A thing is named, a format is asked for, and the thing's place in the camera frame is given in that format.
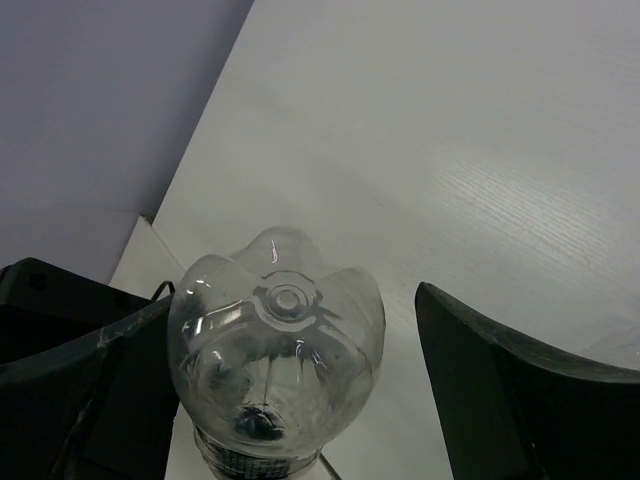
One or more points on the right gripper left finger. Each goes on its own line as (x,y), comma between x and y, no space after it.
(101,406)

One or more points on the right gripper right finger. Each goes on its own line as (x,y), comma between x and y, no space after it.
(513,407)

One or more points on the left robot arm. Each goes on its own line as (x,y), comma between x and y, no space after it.
(44,306)

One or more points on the black label clear bottle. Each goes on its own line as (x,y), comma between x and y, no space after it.
(273,353)

